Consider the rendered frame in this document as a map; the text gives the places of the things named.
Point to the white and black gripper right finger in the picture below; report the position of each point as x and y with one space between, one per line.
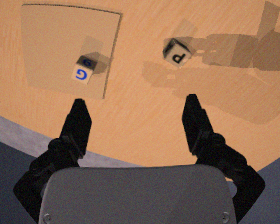
211 149

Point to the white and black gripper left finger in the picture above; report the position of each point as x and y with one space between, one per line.
63 152

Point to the tan flat mat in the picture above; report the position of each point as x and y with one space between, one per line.
53 39

